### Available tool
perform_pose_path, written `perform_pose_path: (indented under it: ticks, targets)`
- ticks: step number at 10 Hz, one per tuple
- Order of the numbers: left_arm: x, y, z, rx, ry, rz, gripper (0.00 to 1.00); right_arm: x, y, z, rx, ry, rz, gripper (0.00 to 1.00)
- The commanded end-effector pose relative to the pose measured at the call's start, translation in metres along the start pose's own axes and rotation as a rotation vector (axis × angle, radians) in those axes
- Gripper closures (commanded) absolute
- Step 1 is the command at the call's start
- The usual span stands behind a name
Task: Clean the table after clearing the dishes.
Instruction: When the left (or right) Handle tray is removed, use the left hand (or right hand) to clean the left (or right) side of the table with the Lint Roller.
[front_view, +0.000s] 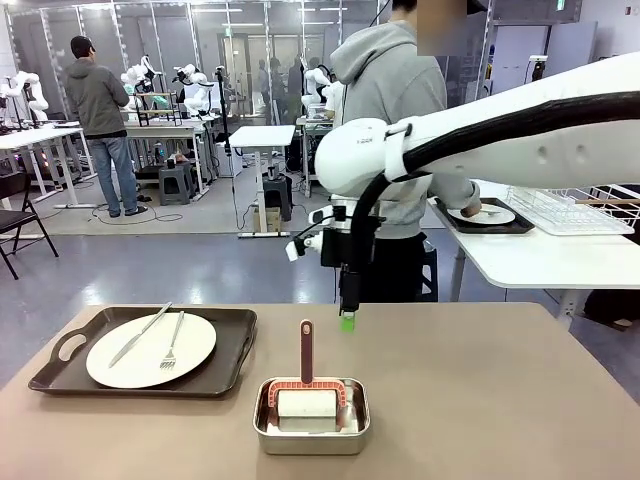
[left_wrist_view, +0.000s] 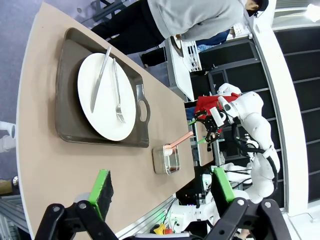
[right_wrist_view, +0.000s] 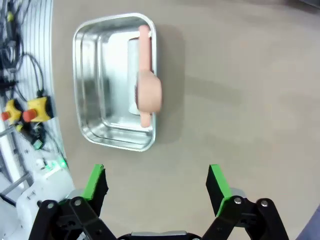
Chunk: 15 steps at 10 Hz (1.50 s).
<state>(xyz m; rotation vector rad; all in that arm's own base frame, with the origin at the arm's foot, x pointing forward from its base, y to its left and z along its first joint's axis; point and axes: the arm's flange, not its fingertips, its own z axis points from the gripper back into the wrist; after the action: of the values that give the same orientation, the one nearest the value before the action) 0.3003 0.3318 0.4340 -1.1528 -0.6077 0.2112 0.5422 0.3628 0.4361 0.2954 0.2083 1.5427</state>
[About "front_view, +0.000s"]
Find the small white standing desk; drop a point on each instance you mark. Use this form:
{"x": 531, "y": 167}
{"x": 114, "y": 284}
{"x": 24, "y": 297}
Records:
{"x": 262, "y": 135}

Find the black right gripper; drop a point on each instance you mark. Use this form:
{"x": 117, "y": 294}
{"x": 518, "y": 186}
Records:
{"x": 332, "y": 247}

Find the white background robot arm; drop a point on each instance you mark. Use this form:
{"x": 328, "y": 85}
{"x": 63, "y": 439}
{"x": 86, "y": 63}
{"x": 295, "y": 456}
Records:
{"x": 25, "y": 85}
{"x": 195, "y": 90}
{"x": 317, "y": 80}
{"x": 137, "y": 75}

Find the grey plastic stool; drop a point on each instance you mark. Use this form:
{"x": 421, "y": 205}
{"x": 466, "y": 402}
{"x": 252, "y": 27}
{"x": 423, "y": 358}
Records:
{"x": 175, "y": 182}

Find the rectangular metal tin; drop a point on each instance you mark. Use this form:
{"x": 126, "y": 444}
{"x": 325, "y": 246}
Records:
{"x": 310, "y": 444}

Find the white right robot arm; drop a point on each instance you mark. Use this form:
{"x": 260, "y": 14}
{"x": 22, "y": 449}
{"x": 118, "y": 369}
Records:
{"x": 550, "y": 150}

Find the person in grey jacket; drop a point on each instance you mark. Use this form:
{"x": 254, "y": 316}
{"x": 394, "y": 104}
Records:
{"x": 97, "y": 100}

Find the black folding chair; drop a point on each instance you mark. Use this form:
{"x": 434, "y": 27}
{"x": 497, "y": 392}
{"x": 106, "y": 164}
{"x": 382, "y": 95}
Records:
{"x": 22, "y": 220}

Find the person's right forearm grey sleeve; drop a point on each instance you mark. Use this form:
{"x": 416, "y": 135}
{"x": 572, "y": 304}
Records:
{"x": 462, "y": 192}

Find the long white lab table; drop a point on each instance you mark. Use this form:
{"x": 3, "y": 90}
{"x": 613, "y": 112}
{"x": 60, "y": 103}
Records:
{"x": 40, "y": 137}

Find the person in dark navy clothes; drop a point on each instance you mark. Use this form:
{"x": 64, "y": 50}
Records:
{"x": 612, "y": 310}

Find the black tripod stand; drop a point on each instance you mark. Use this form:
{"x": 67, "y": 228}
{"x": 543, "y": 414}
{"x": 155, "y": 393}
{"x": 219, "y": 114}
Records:
{"x": 223, "y": 110}

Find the silver fork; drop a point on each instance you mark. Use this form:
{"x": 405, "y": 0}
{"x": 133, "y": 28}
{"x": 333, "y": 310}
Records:
{"x": 173, "y": 344}
{"x": 491, "y": 212}

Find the dark brown serving tray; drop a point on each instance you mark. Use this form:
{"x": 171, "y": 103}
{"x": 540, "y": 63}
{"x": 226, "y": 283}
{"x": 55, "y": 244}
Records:
{"x": 522, "y": 227}
{"x": 235, "y": 330}

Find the black metal shelf rack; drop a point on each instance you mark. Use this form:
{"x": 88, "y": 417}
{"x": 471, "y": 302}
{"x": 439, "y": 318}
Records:
{"x": 159, "y": 107}

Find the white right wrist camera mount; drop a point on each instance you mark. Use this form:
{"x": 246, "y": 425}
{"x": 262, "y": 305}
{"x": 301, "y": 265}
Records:
{"x": 302, "y": 246}

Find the person in grey hoodie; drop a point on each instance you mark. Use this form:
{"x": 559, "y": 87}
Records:
{"x": 390, "y": 90}

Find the dark grey stool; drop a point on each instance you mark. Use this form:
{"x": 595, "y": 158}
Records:
{"x": 277, "y": 192}

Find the white side table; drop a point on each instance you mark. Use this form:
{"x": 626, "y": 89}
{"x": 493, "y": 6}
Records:
{"x": 550, "y": 260}

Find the white lab table with shelf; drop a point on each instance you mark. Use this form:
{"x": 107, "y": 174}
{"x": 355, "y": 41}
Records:
{"x": 165, "y": 131}

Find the silver table knife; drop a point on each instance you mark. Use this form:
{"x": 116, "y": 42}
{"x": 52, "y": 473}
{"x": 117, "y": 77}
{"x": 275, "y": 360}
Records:
{"x": 142, "y": 332}

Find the person's right hand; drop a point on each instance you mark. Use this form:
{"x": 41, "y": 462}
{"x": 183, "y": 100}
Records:
{"x": 471, "y": 210}

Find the cardboard box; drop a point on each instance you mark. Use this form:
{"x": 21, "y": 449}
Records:
{"x": 265, "y": 219}

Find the black plastic stool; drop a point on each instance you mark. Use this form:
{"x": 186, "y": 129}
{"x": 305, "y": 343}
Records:
{"x": 429, "y": 270}

